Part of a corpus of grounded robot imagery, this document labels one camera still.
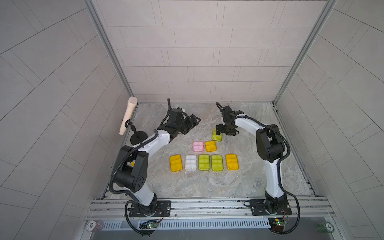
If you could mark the clear white pillbox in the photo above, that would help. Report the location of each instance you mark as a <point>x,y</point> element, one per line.
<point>191,163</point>

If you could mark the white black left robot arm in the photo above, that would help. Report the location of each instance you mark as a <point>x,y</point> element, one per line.
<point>130,171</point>

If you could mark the pink pillbox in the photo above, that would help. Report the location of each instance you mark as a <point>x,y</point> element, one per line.
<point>198,146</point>

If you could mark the right poker chip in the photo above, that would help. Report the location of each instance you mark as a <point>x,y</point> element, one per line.
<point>325,227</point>

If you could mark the yellow six-slot pillbox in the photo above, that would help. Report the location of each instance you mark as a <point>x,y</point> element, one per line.
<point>176,164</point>

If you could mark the aluminium rail frame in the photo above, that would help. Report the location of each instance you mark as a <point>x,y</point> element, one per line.
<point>214,208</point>

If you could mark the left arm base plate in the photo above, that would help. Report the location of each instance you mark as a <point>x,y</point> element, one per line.
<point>159,209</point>

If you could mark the small yellow pillbox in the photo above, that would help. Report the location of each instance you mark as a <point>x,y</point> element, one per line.
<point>210,146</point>

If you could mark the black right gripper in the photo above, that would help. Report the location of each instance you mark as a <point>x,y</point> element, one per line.
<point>219,129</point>

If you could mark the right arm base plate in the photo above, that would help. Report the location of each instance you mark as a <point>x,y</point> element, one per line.
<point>259,208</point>

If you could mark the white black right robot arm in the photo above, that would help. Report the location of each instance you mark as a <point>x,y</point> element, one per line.
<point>272,147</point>

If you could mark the green circuit board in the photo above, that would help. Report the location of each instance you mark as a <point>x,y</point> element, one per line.
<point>149,225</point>
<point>278,225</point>

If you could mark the green pillbox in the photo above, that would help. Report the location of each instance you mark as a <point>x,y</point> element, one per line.
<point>217,163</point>
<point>204,163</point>
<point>217,137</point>

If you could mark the beige microphone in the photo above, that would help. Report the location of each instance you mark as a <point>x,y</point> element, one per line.
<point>131,105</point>

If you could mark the poker chip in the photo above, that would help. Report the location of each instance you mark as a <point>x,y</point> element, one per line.
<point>325,227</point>
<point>94,226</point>

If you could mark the black microphone stand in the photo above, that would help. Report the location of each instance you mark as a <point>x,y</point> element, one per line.
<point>137,136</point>

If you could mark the right green circuit board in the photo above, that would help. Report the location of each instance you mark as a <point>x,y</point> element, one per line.
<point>278,225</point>

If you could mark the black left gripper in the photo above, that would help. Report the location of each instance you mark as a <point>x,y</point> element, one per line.
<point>190,126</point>

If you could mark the left poker chip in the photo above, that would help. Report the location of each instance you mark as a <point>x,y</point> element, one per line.
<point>94,226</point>

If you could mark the left green circuit board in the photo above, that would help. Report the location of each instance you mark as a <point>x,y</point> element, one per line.
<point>149,225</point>

